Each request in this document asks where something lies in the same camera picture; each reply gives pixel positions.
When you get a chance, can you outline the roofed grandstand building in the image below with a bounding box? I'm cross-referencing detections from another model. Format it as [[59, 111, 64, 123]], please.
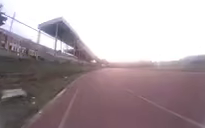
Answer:
[[0, 13, 103, 65]]

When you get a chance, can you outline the red running track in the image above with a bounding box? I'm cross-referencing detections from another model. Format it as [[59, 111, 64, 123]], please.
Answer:
[[27, 67, 205, 128]]

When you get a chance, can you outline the distant green hill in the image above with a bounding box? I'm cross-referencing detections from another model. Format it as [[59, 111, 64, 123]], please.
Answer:
[[149, 54, 205, 72]]

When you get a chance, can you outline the pale flat slab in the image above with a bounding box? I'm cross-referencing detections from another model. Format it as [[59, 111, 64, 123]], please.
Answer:
[[0, 87, 28, 101]]

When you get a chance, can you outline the distant low wall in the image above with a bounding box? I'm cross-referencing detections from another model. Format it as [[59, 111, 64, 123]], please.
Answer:
[[101, 60, 154, 69]]

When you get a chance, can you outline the pale concrete kerb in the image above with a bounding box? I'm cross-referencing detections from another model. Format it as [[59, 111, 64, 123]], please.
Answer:
[[20, 72, 91, 128]]

